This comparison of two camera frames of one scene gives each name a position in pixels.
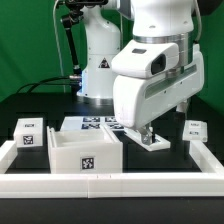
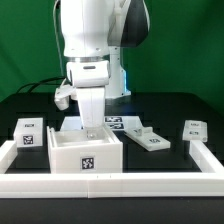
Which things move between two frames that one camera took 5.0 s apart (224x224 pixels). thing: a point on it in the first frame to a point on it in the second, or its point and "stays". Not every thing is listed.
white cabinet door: x=162 y=145 stays
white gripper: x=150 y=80 to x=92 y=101
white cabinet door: x=195 y=130 stays
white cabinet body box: x=84 y=151 stays
